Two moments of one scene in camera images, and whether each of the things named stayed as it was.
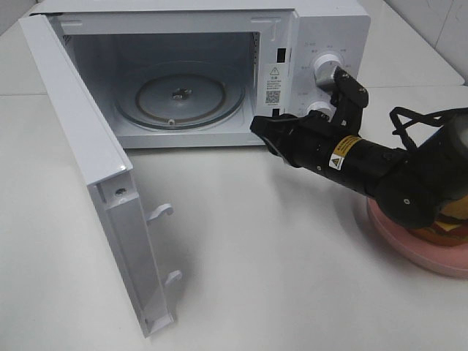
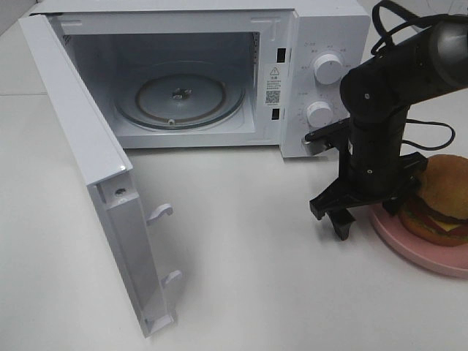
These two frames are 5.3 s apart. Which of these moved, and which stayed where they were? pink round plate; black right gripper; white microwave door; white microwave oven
Moved: black right gripper
Stayed: white microwave door; white microwave oven; pink round plate
